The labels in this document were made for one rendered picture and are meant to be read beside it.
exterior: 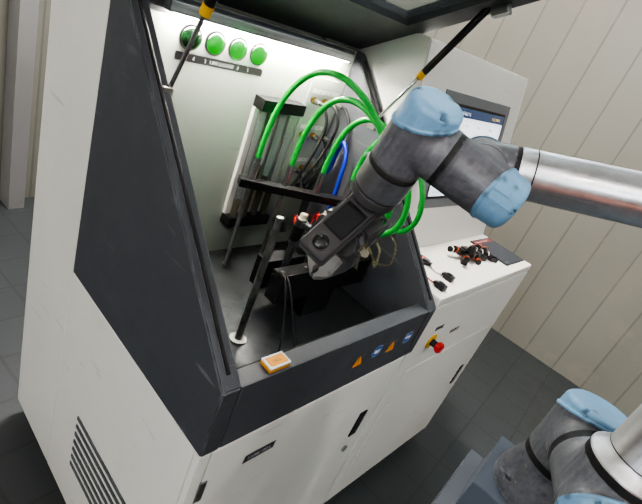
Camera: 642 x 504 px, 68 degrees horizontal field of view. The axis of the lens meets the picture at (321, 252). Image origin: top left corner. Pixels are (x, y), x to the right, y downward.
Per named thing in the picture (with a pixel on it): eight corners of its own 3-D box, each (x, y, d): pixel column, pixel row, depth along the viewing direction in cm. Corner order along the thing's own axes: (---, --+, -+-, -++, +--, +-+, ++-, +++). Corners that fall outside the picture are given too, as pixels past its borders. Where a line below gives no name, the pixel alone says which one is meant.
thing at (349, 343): (218, 449, 87) (242, 387, 80) (205, 431, 89) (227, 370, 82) (403, 356, 132) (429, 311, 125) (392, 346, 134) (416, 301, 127)
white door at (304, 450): (145, 636, 115) (212, 457, 85) (140, 627, 117) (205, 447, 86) (323, 503, 163) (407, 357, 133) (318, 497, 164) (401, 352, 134)
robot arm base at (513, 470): (576, 497, 92) (606, 465, 88) (560, 549, 80) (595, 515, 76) (506, 442, 99) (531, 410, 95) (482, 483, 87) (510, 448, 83)
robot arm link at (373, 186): (397, 193, 61) (355, 151, 63) (380, 216, 64) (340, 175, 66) (426, 179, 66) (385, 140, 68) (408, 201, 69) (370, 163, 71)
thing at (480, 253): (468, 272, 150) (477, 257, 147) (442, 253, 155) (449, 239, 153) (497, 262, 166) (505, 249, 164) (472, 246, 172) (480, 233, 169)
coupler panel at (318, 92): (285, 187, 137) (321, 80, 123) (277, 181, 139) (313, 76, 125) (315, 186, 146) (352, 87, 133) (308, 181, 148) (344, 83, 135)
